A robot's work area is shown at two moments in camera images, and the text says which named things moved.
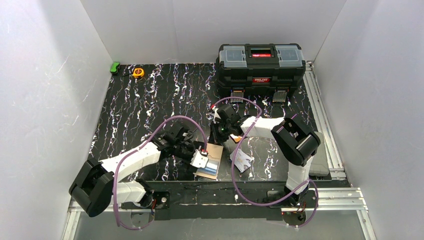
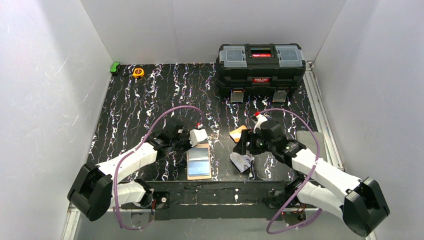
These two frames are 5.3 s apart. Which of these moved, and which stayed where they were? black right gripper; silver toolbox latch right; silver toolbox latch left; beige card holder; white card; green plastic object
Moved: beige card holder; black right gripper
Stayed: silver toolbox latch right; white card; silver toolbox latch left; green plastic object
